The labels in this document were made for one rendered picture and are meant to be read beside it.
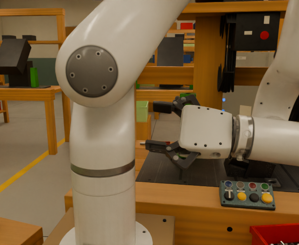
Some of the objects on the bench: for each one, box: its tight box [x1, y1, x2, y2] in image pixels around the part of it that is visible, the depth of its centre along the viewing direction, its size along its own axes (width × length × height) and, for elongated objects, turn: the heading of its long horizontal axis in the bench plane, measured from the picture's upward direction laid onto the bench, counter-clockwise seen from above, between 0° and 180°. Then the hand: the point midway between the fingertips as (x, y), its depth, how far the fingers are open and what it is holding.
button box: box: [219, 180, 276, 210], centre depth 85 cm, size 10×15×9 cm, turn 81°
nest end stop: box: [228, 157, 249, 168], centre depth 103 cm, size 4×7×6 cm, turn 81°
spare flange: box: [264, 178, 281, 187], centre depth 97 cm, size 6×4×1 cm
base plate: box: [135, 151, 299, 193], centre depth 112 cm, size 42×110×2 cm, turn 81°
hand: (154, 125), depth 57 cm, fingers open, 8 cm apart
